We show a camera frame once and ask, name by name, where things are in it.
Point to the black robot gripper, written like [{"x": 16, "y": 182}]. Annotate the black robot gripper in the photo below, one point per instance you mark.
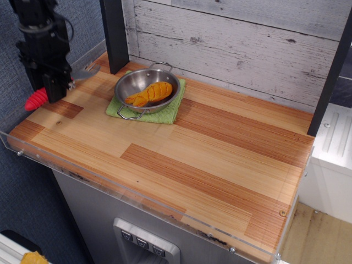
[{"x": 43, "y": 54}]

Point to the red handled metal fork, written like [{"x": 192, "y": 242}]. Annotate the red handled metal fork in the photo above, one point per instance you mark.
[{"x": 40, "y": 96}]

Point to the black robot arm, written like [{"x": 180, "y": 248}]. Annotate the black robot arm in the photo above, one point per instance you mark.
[{"x": 35, "y": 8}]

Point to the clear acrylic table guard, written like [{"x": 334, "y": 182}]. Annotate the clear acrylic table guard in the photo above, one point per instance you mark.
[{"x": 223, "y": 170}]

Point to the orange plush fish toy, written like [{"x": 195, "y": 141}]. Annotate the orange plush fish toy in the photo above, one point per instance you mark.
[{"x": 153, "y": 93}]

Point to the green folded cloth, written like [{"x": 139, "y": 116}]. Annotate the green folded cloth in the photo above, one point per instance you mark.
[{"x": 165, "y": 116}]

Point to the grey toy fridge cabinet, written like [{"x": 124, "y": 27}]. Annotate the grey toy fridge cabinet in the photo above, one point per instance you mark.
[{"x": 95, "y": 212}]

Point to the silver dispenser button panel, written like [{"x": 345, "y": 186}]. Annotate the silver dispenser button panel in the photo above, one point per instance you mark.
[{"x": 145, "y": 243}]

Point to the white ribbed side box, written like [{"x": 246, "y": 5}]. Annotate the white ribbed side box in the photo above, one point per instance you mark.
[{"x": 326, "y": 184}]

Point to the steel pan with handles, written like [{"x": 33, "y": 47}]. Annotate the steel pan with handles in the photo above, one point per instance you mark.
[{"x": 138, "y": 80}]

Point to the black left frame post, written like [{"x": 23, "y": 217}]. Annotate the black left frame post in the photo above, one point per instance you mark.
[{"x": 115, "y": 34}]

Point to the black frame post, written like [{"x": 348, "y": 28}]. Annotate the black frame post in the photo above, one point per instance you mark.
[
  {"x": 115, "y": 34},
  {"x": 332, "y": 77}
]

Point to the black right frame post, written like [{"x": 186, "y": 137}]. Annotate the black right frame post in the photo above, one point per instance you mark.
[{"x": 332, "y": 77}]

